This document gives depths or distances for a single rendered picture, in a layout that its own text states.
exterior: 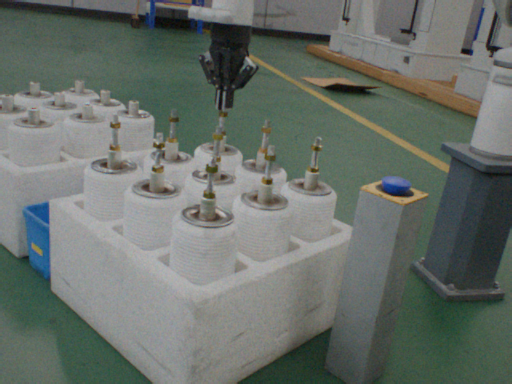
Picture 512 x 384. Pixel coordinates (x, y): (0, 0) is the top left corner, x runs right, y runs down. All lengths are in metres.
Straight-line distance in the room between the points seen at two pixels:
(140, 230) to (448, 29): 3.69
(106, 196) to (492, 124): 0.73
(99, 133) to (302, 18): 6.56
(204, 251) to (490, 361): 0.57
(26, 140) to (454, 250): 0.88
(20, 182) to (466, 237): 0.88
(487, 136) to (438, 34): 3.15
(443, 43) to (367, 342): 3.61
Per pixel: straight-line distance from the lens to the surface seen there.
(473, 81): 3.64
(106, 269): 0.86
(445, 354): 1.04
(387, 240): 0.76
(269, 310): 0.82
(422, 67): 4.25
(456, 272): 1.20
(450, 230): 1.19
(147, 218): 0.81
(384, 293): 0.80
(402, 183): 0.77
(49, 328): 0.96
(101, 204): 0.91
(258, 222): 0.80
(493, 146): 1.15
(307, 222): 0.89
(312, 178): 0.90
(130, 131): 1.25
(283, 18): 7.55
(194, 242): 0.72
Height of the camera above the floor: 0.55
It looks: 21 degrees down
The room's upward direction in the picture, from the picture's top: 7 degrees clockwise
